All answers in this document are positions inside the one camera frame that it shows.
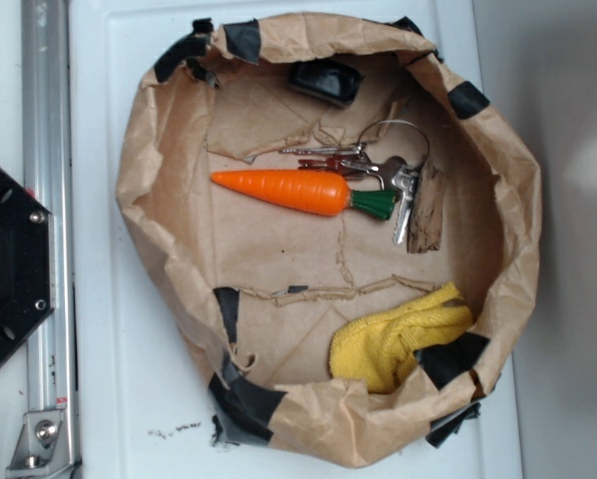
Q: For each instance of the yellow cloth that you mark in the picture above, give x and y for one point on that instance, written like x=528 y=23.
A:
x=378 y=348

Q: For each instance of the brown paper bag bin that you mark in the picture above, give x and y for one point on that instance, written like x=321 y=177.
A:
x=259 y=290

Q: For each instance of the orange plastic toy carrot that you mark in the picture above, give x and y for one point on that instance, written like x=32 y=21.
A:
x=319 y=193

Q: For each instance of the bunch of metal keys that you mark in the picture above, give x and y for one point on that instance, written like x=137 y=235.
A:
x=353 y=163

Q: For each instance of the black plastic box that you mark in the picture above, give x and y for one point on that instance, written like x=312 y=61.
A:
x=326 y=80

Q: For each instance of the white plastic tray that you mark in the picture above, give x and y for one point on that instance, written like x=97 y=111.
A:
x=145 y=411

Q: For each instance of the wooden keychain block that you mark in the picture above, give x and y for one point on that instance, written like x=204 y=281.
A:
x=425 y=225

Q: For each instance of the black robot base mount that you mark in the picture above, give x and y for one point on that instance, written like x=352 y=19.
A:
x=25 y=265

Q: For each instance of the aluminium extrusion rail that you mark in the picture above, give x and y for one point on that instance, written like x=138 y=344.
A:
x=51 y=348

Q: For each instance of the metal corner bracket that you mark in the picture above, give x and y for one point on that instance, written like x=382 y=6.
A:
x=42 y=450

